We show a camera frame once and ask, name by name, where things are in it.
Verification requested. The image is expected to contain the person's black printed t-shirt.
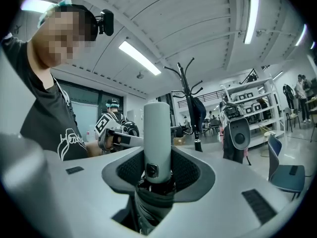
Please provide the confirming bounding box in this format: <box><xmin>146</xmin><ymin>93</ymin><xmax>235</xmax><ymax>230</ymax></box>
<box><xmin>1</xmin><ymin>35</ymin><xmax>89</xmax><ymax>162</ymax></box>

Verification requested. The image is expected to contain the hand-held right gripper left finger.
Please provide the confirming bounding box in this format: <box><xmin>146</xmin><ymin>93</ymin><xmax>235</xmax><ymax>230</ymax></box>
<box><xmin>0</xmin><ymin>132</ymin><xmax>145</xmax><ymax>238</ymax></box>

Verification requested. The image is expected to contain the blue chair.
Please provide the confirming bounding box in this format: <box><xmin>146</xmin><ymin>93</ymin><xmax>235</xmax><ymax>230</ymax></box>
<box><xmin>267</xmin><ymin>133</ymin><xmax>306</xmax><ymax>201</ymax></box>

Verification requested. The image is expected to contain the long ceiling light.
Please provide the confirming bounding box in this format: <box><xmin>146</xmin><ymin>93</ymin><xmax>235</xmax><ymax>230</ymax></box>
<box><xmin>118</xmin><ymin>41</ymin><xmax>162</xmax><ymax>75</ymax></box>
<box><xmin>20</xmin><ymin>0</ymin><xmax>58</xmax><ymax>12</ymax></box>
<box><xmin>294</xmin><ymin>23</ymin><xmax>308</xmax><ymax>47</ymax></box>
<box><xmin>243</xmin><ymin>0</ymin><xmax>260</xmax><ymax>45</ymax></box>

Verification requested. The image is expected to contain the dark blue hanging garment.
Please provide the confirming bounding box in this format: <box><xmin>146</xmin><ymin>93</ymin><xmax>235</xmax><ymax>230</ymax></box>
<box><xmin>192</xmin><ymin>97</ymin><xmax>207</xmax><ymax>133</ymax></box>

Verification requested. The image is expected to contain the black chair pale seat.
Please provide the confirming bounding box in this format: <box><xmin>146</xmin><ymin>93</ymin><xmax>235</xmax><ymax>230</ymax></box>
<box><xmin>284</xmin><ymin>107</ymin><xmax>302</xmax><ymax>131</ymax></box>

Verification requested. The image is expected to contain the black jacket on stand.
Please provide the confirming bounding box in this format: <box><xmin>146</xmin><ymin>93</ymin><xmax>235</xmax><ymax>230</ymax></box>
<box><xmin>283</xmin><ymin>83</ymin><xmax>296</xmax><ymax>111</ymax></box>

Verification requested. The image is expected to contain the person's head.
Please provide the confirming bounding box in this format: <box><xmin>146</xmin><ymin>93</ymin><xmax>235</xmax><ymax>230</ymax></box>
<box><xmin>31</xmin><ymin>5</ymin><xmax>99</xmax><ymax>69</ymax></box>

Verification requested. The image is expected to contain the black head camera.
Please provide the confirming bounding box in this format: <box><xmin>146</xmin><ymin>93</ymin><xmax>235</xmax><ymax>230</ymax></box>
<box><xmin>96</xmin><ymin>8</ymin><xmax>115</xmax><ymax>37</ymax></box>

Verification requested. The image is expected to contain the wire-frame stool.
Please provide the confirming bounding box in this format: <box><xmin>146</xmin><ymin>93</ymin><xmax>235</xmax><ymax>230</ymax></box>
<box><xmin>258</xmin><ymin>124</ymin><xmax>276</xmax><ymax>158</ymax></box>

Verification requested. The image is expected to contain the teal hair tie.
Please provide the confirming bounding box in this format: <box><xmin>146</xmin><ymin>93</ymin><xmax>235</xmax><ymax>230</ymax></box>
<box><xmin>37</xmin><ymin>0</ymin><xmax>73</xmax><ymax>27</ymax></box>

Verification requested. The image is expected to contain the white shelving unit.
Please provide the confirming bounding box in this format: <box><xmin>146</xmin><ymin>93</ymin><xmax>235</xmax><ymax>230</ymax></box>
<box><xmin>221</xmin><ymin>77</ymin><xmax>286</xmax><ymax>149</ymax></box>

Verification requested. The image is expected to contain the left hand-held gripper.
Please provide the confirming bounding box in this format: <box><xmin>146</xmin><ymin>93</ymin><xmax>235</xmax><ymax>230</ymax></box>
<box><xmin>95</xmin><ymin>113</ymin><xmax>145</xmax><ymax>156</ymax></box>

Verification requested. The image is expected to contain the person's left forearm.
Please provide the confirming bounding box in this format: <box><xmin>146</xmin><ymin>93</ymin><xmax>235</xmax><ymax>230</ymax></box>
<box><xmin>85</xmin><ymin>141</ymin><xmax>103</xmax><ymax>158</ymax></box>

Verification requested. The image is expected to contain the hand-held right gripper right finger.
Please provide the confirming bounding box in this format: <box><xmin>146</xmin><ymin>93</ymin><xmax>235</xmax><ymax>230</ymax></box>
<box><xmin>150</xmin><ymin>145</ymin><xmax>293</xmax><ymax>238</ymax></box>

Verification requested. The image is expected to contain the grey open shell backpack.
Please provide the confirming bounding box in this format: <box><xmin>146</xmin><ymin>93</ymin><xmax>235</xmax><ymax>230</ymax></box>
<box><xmin>220</xmin><ymin>102</ymin><xmax>251</xmax><ymax>151</ymax></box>

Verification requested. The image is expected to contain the black metal coat rack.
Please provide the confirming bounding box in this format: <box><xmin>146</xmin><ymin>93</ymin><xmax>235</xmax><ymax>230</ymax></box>
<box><xmin>163</xmin><ymin>58</ymin><xmax>208</xmax><ymax>153</ymax></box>

